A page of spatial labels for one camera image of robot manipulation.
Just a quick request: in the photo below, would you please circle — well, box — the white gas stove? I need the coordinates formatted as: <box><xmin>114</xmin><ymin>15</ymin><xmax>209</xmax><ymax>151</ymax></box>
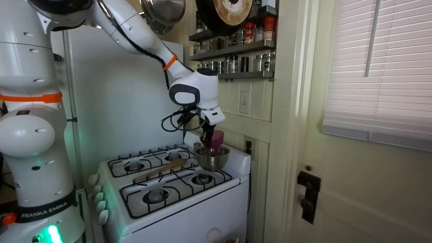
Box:
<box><xmin>86</xmin><ymin>130</ymin><xmax>252</xmax><ymax>243</ymax></box>

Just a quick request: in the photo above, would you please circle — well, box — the white window blind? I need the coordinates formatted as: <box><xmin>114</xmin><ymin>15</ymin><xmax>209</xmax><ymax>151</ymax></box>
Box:
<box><xmin>319</xmin><ymin>0</ymin><xmax>432</xmax><ymax>154</ymax></box>

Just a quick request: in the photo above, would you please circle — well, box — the black door lock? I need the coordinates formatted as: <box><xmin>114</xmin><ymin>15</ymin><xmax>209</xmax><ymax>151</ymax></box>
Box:
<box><xmin>295</xmin><ymin>169</ymin><xmax>322</xmax><ymax>225</ymax></box>

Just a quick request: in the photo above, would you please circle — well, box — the hanging steel bowl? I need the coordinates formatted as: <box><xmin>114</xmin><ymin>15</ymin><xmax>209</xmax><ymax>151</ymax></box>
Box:
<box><xmin>140</xmin><ymin>0</ymin><xmax>187</xmax><ymax>35</ymax></box>

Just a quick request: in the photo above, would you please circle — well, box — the metal spice shelf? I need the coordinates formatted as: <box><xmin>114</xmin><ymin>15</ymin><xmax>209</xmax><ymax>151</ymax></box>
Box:
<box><xmin>187</xmin><ymin>4</ymin><xmax>278</xmax><ymax>43</ymax></box>
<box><xmin>217</xmin><ymin>71</ymin><xmax>275</xmax><ymax>84</ymax></box>
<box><xmin>190</xmin><ymin>40</ymin><xmax>276</xmax><ymax>62</ymax></box>

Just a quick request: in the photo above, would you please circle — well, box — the hanging black frying pan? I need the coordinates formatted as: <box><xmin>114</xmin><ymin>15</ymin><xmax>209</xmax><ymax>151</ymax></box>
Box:
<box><xmin>194</xmin><ymin>0</ymin><xmax>255</xmax><ymax>36</ymax></box>

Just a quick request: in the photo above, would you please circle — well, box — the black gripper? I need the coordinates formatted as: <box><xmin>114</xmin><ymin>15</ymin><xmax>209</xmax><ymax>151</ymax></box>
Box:
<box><xmin>199</xmin><ymin>121</ymin><xmax>217</xmax><ymax>148</ymax></box>

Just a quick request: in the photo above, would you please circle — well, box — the wooden spoon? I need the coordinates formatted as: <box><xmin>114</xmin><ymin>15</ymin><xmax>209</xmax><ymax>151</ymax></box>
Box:
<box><xmin>132</xmin><ymin>158</ymin><xmax>187</xmax><ymax>185</ymax></box>

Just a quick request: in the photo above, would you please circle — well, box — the white refrigerator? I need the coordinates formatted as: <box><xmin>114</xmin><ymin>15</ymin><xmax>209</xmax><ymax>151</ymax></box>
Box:
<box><xmin>48</xmin><ymin>26</ymin><xmax>186</xmax><ymax>181</ymax></box>

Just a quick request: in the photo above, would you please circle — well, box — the red cap spice jar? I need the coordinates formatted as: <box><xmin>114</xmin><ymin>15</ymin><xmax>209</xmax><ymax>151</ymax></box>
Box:
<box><xmin>242</xmin><ymin>22</ymin><xmax>256</xmax><ymax>44</ymax></box>
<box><xmin>263</xmin><ymin>16</ymin><xmax>276</xmax><ymax>44</ymax></box>

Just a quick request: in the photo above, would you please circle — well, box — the black stove grate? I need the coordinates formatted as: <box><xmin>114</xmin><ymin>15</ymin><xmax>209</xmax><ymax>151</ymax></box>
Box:
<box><xmin>106</xmin><ymin>144</ymin><xmax>199</xmax><ymax>179</ymax></box>
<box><xmin>118</xmin><ymin>166</ymin><xmax>234</xmax><ymax>220</ymax></box>

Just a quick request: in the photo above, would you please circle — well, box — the orange cable strap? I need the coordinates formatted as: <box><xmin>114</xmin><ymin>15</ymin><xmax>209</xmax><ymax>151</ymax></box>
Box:
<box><xmin>160</xmin><ymin>53</ymin><xmax>179</xmax><ymax>71</ymax></box>
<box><xmin>0</xmin><ymin>92</ymin><xmax>63</xmax><ymax>104</ymax></box>

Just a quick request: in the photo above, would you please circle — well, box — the white door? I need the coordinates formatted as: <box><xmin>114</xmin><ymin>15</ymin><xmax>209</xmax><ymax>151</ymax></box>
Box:
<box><xmin>287</xmin><ymin>0</ymin><xmax>432</xmax><ymax>243</ymax></box>

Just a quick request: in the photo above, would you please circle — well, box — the metal bowl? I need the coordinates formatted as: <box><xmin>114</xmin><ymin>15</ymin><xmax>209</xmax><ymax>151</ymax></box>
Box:
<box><xmin>193</xmin><ymin>144</ymin><xmax>230</xmax><ymax>173</ymax></box>

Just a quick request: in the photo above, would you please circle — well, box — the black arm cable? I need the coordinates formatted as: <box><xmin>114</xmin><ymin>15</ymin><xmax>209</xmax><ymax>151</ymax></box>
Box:
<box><xmin>95</xmin><ymin>0</ymin><xmax>203</xmax><ymax>135</ymax></box>

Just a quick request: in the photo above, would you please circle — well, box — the blind tilt wand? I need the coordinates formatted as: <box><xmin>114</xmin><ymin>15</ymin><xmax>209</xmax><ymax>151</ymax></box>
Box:
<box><xmin>363</xmin><ymin>0</ymin><xmax>382</xmax><ymax>78</ymax></box>

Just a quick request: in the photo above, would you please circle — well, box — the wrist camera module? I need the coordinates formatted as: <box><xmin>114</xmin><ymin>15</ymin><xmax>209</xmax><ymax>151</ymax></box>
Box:
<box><xmin>199</xmin><ymin>107</ymin><xmax>226</xmax><ymax>127</ymax></box>

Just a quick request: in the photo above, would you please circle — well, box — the white wall outlet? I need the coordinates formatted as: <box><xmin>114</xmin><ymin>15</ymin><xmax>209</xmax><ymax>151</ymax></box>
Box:
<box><xmin>237</xmin><ymin>88</ymin><xmax>251</xmax><ymax>116</ymax></box>

